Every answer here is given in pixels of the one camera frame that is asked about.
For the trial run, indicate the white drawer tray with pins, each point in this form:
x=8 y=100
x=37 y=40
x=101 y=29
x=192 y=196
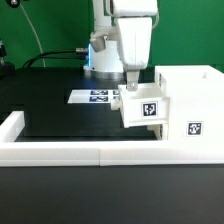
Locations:
x=156 y=128
x=144 y=107

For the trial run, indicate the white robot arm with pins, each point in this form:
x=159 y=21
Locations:
x=112 y=9

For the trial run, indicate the white drawer cabinet box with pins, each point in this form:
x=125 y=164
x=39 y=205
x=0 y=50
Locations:
x=196 y=102

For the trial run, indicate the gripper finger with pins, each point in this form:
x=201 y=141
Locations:
x=132 y=78

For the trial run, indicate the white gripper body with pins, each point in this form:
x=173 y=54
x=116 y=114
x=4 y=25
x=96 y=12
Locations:
x=122 y=47

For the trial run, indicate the fiducial marker sheet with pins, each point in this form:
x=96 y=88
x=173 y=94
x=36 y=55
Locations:
x=92 y=96

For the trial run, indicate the black stand at left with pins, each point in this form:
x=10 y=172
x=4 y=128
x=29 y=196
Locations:
x=6 y=68

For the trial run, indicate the white U-shaped frame fence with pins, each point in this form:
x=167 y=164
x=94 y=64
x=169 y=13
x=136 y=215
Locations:
x=108 y=153

